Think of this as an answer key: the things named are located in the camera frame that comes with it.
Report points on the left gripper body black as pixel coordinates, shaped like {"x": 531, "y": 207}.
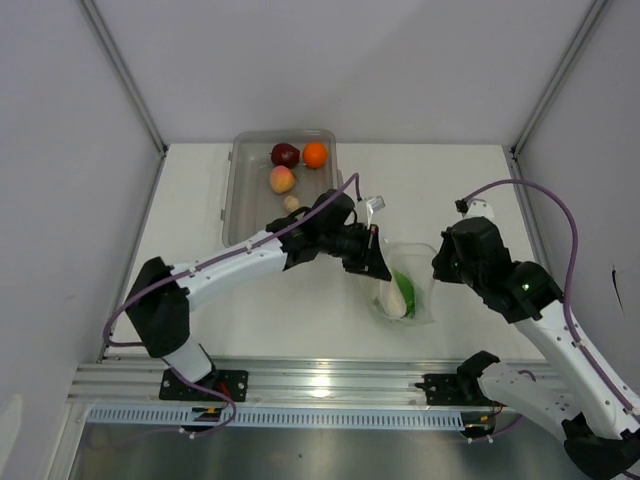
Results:
{"x": 351, "y": 246}

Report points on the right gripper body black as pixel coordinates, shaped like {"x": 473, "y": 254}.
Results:
{"x": 467, "y": 274}

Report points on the green lettuce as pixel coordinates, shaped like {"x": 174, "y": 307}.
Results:
{"x": 407, "y": 291}

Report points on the white radish green leaves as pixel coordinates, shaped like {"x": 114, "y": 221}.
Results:
{"x": 391, "y": 300}

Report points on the clear zip top bag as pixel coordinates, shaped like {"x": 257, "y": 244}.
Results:
{"x": 414, "y": 260}

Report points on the small beige mushroom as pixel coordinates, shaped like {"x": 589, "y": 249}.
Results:
{"x": 291, "y": 203}

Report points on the peach fruit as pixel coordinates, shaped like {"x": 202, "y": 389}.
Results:
{"x": 281, "y": 179}

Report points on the orange fruit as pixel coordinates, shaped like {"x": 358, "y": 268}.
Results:
{"x": 315, "y": 155}

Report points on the clear grey plastic bin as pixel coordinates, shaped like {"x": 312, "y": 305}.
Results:
{"x": 251, "y": 203}

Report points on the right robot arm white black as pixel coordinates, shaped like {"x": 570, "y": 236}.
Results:
{"x": 598, "y": 422}

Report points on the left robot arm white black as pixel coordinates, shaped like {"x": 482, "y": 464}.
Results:
{"x": 163, "y": 296}

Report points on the dark red apple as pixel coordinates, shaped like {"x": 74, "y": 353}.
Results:
{"x": 284, "y": 154}

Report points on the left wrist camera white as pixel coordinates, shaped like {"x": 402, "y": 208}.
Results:
{"x": 366, "y": 208}

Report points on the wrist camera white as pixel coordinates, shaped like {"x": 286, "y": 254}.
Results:
{"x": 474, "y": 207}
{"x": 366, "y": 208}

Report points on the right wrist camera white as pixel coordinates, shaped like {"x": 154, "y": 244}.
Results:
{"x": 474, "y": 207}

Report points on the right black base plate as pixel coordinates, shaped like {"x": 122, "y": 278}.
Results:
{"x": 453, "y": 390}

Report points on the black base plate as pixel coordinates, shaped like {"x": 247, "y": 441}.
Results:
{"x": 453, "y": 390}
{"x": 231, "y": 383}

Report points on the aluminium rail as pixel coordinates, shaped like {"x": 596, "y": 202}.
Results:
{"x": 320, "y": 383}

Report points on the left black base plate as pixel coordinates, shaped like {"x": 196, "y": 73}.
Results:
{"x": 231, "y": 383}

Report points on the slotted cable duct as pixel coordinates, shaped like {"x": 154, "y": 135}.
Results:
{"x": 412, "y": 419}

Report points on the right aluminium frame post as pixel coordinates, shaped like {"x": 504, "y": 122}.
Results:
{"x": 579, "y": 40}

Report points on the aluminium frame post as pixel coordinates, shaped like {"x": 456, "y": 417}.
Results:
{"x": 579, "y": 40}
{"x": 114, "y": 57}

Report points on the left aluminium frame post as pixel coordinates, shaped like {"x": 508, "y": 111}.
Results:
{"x": 114, "y": 57}

